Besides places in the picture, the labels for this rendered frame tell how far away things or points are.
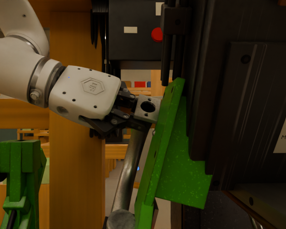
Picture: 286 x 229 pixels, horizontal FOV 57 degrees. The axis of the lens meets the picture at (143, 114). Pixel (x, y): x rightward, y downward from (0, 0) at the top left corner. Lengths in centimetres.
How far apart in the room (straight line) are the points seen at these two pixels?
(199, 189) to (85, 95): 22
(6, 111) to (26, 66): 44
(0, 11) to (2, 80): 13
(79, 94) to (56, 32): 36
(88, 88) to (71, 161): 33
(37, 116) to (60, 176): 20
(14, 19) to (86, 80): 17
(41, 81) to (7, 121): 45
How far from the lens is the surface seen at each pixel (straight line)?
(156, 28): 64
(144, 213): 35
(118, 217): 37
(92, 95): 44
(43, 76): 45
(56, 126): 74
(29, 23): 54
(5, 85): 47
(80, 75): 47
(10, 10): 54
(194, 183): 37
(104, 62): 73
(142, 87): 732
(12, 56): 47
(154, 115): 44
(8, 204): 63
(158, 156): 34
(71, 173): 74
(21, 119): 86
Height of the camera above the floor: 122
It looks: level
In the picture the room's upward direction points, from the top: straight up
